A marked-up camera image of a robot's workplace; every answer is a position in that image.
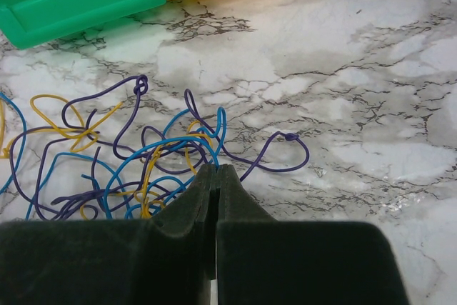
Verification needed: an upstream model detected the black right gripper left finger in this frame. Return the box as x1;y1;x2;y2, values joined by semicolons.
1;165;216;304

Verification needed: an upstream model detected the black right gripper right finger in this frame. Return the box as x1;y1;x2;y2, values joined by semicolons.
216;165;409;304

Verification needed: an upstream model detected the blue cable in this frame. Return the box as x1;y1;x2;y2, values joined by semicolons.
0;92;228;221

